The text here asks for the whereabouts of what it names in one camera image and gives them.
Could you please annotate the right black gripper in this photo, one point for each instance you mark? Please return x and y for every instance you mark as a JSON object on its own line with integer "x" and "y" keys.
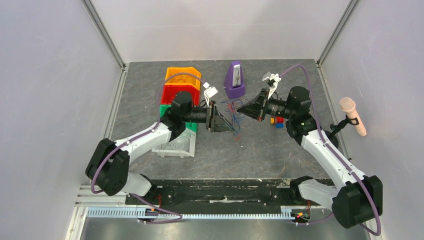
{"x": 262, "y": 106}

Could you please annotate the green plastic bin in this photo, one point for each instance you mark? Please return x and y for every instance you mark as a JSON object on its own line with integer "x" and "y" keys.
{"x": 164, "y": 108}

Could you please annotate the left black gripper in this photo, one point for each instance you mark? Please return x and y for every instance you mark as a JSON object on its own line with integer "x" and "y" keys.
{"x": 220, "y": 122}

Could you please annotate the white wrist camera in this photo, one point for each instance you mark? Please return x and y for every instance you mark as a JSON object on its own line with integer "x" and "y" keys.
{"x": 209, "y": 92}
{"x": 272, "y": 80}

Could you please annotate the red plastic bin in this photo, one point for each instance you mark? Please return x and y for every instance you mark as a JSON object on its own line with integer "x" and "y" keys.
{"x": 170, "y": 91}

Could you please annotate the pink microphone on stand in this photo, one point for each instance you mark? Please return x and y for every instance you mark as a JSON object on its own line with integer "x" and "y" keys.
{"x": 348, "y": 106}

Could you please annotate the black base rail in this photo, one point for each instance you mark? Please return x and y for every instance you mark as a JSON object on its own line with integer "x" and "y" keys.
{"x": 224, "y": 196}

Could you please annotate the purple metronome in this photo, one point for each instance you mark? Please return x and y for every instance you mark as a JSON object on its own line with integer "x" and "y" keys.
{"x": 234, "y": 85}

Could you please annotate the toy brick stack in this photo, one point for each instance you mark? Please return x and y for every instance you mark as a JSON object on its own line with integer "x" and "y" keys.
{"x": 277, "y": 121}

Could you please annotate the clear white plastic bin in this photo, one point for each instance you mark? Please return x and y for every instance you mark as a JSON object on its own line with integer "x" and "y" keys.
{"x": 183, "y": 146}

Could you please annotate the orange plastic bin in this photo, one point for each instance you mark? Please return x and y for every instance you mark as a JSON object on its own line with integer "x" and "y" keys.
{"x": 183, "y": 79}

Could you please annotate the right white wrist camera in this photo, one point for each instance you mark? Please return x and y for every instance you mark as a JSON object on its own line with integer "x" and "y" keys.
{"x": 272, "y": 80}

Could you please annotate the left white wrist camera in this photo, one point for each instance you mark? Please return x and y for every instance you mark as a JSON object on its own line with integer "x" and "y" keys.
{"x": 209, "y": 92}

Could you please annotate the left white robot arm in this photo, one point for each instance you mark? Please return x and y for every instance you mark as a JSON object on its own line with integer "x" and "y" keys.
{"x": 108, "y": 167}

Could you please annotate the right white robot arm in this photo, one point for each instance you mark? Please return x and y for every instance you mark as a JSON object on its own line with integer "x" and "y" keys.
{"x": 355, "y": 198}

